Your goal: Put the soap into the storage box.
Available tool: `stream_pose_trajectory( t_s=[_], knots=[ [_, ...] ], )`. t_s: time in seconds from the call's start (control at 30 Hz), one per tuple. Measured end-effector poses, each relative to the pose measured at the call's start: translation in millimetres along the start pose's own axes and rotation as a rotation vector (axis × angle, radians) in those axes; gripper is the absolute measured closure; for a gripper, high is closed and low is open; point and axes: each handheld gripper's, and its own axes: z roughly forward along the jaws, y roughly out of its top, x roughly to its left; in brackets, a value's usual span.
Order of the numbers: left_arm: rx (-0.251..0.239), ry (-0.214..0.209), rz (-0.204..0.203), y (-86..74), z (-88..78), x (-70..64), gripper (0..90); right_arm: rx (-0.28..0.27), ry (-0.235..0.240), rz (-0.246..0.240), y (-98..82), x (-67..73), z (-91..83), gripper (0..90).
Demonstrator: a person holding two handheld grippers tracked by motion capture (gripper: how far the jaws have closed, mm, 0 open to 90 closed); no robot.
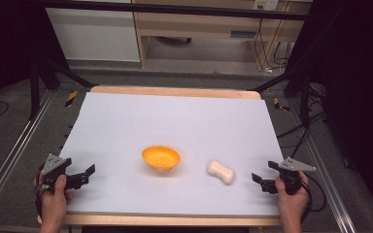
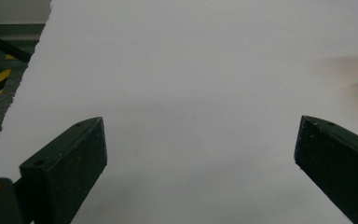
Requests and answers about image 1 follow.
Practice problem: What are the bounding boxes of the orange plastic bowl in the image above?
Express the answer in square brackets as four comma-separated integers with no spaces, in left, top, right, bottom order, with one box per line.
[141,145,182,172]

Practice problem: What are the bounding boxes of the black metal stand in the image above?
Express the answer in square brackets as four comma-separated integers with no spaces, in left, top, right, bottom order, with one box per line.
[248,66,313,128]
[28,56,95,121]

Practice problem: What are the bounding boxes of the hanging desk cables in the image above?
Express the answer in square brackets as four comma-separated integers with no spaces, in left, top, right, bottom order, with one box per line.
[253,17,294,74]

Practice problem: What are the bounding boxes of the person's right hand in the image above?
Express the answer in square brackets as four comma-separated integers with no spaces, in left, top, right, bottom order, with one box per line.
[274,170,311,219]

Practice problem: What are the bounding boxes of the light wooden desk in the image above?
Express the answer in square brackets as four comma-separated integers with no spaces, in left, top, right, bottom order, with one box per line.
[131,0,314,71]

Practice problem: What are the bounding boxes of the white table sheet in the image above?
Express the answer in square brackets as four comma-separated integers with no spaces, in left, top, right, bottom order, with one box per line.
[58,91,285,217]

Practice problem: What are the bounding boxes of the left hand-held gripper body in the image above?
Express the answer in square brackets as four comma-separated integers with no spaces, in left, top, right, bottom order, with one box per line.
[41,153,70,192]

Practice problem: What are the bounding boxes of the aluminium floor rail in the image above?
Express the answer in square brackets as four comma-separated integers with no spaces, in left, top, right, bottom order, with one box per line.
[288,98,358,233]
[0,90,55,226]

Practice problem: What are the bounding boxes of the black floor cables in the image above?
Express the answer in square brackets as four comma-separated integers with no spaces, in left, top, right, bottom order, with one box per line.
[276,83,328,159]

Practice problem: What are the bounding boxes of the person's left hand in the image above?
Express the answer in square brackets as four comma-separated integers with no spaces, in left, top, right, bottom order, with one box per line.
[33,174,73,219]

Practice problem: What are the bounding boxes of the white power strip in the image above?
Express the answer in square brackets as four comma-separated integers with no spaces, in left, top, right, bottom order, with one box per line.
[253,0,279,12]

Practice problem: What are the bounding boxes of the black curtain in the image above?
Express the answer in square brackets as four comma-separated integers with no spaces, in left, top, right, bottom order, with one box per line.
[0,0,48,125]
[299,0,373,226]

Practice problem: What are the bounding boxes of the white bone-shaped soap bar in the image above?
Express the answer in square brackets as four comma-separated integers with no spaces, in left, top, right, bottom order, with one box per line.
[206,159,236,186]

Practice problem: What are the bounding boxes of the yellow black floor tape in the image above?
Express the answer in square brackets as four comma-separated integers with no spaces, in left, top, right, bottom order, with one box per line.
[273,97,291,113]
[64,89,79,109]

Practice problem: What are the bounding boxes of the black metal crossbar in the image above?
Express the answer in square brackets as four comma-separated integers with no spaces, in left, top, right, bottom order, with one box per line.
[40,0,309,21]

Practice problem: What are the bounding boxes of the white cabinet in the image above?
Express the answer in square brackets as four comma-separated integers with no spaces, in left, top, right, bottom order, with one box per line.
[45,0,141,63]

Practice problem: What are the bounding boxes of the wooden table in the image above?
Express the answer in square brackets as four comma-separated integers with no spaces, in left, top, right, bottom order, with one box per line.
[58,84,285,227]

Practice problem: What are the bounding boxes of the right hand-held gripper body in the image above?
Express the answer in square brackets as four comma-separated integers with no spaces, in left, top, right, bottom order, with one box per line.
[277,156,318,196]

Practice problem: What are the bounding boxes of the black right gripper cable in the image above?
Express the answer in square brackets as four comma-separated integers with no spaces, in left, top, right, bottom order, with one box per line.
[300,174,327,224]

